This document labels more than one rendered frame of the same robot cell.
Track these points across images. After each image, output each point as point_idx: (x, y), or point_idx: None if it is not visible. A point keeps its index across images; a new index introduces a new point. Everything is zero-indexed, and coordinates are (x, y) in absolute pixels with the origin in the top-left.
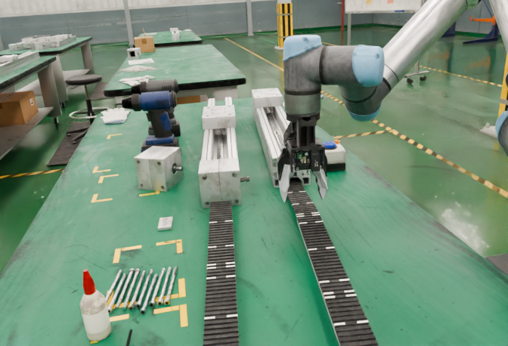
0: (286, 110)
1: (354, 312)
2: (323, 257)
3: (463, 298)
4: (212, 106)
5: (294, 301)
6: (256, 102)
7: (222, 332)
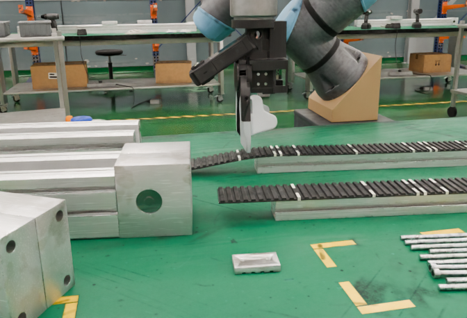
0: (265, 13)
1: (447, 142)
2: (370, 148)
3: (379, 134)
4: None
5: (423, 177)
6: None
7: None
